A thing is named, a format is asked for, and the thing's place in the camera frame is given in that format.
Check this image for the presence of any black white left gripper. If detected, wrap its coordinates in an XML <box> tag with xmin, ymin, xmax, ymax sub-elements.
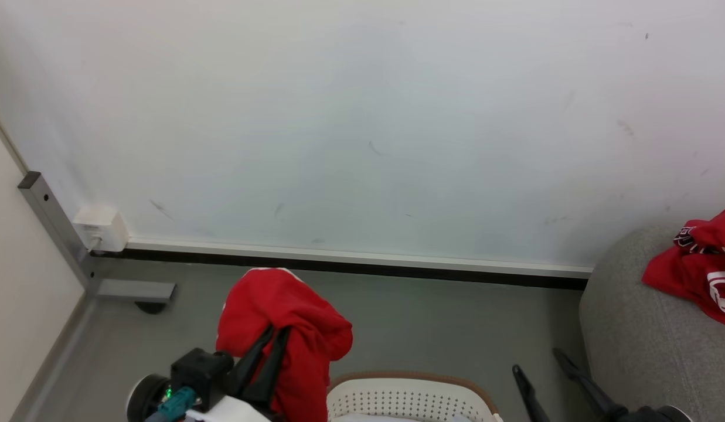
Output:
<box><xmin>171</xmin><ymin>325</ymin><xmax>291</xmax><ymax>422</ymax></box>

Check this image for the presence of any white wall socket box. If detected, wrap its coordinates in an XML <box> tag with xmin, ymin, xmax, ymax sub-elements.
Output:
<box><xmin>73</xmin><ymin>205</ymin><xmax>130</xmax><ymax>253</ymax></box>

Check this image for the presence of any teal cable connector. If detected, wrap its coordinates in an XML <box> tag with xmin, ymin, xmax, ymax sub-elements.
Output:
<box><xmin>145</xmin><ymin>387</ymin><xmax>199</xmax><ymax>422</ymax></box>

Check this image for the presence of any plain red garment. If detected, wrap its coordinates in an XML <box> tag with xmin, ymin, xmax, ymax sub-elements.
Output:
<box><xmin>216</xmin><ymin>267</ymin><xmax>354</xmax><ymax>422</ymax></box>

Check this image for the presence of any grey metal partition frame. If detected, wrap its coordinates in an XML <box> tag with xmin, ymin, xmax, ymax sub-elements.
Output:
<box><xmin>9</xmin><ymin>171</ymin><xmax>99</xmax><ymax>422</ymax></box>

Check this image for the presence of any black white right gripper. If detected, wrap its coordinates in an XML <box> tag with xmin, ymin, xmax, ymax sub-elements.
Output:
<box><xmin>512</xmin><ymin>348</ymin><xmax>695</xmax><ymax>422</ymax></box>

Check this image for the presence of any red jersey with white stripes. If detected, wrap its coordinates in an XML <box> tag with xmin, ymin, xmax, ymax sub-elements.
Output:
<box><xmin>642</xmin><ymin>205</ymin><xmax>725</xmax><ymax>329</ymax></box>

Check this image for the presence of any beige partition panel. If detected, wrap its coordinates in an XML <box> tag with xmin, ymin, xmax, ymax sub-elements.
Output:
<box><xmin>0</xmin><ymin>111</ymin><xmax>85</xmax><ymax>422</ymax></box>

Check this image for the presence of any white black baseboard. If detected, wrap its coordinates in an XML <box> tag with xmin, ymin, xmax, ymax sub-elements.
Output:
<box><xmin>96</xmin><ymin>237</ymin><xmax>593</xmax><ymax>291</ymax></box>

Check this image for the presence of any grey fabric sofa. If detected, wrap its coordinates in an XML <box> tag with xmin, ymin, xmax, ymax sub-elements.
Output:
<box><xmin>578</xmin><ymin>226</ymin><xmax>725</xmax><ymax>422</ymax></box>

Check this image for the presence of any grey metal partition foot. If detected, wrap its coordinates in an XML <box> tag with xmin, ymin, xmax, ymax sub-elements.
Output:
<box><xmin>96</xmin><ymin>279</ymin><xmax>176</xmax><ymax>304</ymax></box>

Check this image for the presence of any white perforated laundry basket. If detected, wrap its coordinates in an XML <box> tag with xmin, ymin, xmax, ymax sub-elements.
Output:
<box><xmin>326</xmin><ymin>370</ymin><xmax>503</xmax><ymax>422</ymax></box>

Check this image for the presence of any white garment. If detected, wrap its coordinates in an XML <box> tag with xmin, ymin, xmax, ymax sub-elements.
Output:
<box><xmin>333</xmin><ymin>413</ymin><xmax>474</xmax><ymax>422</ymax></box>

